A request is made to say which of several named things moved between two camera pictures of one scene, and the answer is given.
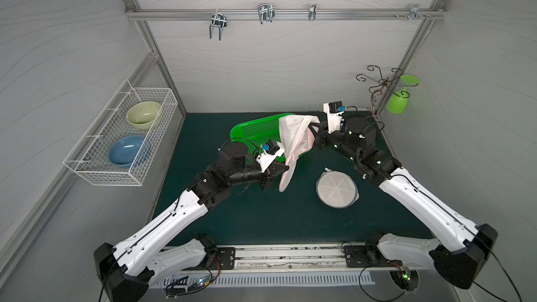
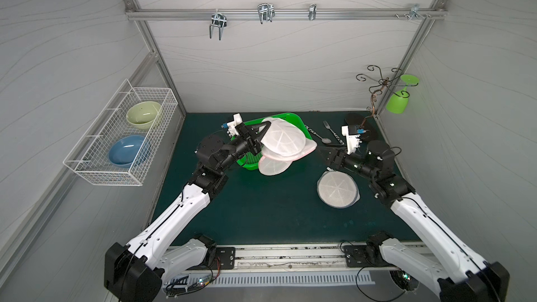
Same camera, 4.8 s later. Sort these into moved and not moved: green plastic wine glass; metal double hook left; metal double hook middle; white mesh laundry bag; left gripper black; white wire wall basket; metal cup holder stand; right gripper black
Moved: left gripper black; right gripper black
Not moved: green plastic wine glass; metal double hook middle; white wire wall basket; white mesh laundry bag; metal double hook left; metal cup holder stand
